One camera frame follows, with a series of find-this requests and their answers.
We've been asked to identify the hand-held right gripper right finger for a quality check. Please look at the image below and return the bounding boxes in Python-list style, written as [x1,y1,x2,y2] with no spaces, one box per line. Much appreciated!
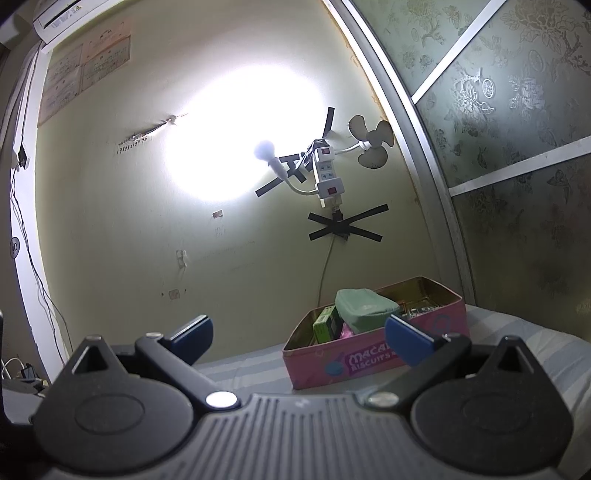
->
[365,313,536,411]

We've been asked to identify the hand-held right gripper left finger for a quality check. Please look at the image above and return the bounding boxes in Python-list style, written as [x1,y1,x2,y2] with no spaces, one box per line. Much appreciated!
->
[60,315,242,413]

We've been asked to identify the mint green pouch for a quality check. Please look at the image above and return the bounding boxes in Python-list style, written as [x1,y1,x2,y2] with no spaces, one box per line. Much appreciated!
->
[335,288,400,334]

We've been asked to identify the pink biscuit tin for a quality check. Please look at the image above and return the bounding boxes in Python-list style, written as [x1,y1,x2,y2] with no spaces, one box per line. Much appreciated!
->
[283,276,468,390]

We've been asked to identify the long green box blue logo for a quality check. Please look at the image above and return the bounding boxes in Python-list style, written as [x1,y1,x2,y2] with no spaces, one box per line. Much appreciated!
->
[312,305,346,344]

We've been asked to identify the small white plug-in fan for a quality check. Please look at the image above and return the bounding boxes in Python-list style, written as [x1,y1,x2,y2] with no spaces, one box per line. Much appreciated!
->
[335,114,394,169]

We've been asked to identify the white power strip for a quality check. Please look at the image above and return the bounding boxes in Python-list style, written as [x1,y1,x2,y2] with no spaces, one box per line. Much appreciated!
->
[305,142,347,209]

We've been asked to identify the white gooseneck lamp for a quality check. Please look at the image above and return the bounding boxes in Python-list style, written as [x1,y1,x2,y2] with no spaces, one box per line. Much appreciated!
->
[253,140,319,197]

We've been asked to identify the frosted floral wardrobe door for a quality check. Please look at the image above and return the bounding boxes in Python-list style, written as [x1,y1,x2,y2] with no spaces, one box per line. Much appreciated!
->
[323,0,591,342]

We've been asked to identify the white air conditioner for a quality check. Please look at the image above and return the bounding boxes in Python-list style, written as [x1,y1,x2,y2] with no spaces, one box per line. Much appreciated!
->
[32,0,95,45]

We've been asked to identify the white power cable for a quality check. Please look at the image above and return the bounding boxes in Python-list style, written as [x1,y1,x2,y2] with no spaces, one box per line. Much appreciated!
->
[318,237,334,308]

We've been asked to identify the black hanging cables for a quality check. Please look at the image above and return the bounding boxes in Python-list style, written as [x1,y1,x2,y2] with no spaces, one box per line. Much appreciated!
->
[9,46,75,356]

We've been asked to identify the wall notice sheets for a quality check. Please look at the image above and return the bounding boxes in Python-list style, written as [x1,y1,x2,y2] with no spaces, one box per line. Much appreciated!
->
[37,17,133,127]

